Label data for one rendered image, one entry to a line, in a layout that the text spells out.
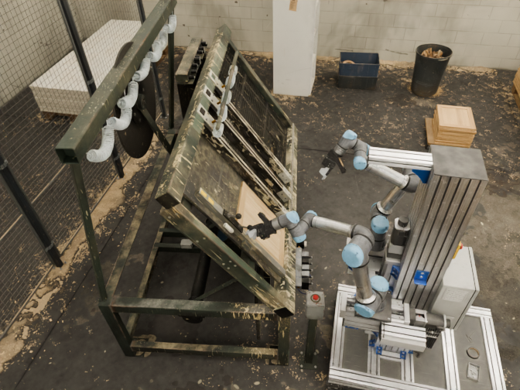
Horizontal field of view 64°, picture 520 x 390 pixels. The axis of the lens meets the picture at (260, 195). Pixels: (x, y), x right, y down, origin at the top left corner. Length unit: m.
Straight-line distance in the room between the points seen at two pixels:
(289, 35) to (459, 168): 4.41
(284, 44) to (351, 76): 1.21
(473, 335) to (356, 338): 0.94
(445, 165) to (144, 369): 2.80
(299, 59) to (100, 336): 4.50
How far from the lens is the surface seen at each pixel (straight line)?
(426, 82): 6.88
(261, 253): 2.84
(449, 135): 5.73
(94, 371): 3.96
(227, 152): 2.93
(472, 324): 3.97
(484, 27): 7.88
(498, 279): 4.63
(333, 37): 7.76
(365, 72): 6.85
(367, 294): 2.49
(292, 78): 6.58
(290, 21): 6.23
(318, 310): 2.92
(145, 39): 3.17
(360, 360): 3.54
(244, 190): 2.98
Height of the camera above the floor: 3.37
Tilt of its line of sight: 44 degrees down
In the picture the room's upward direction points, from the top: 2 degrees counter-clockwise
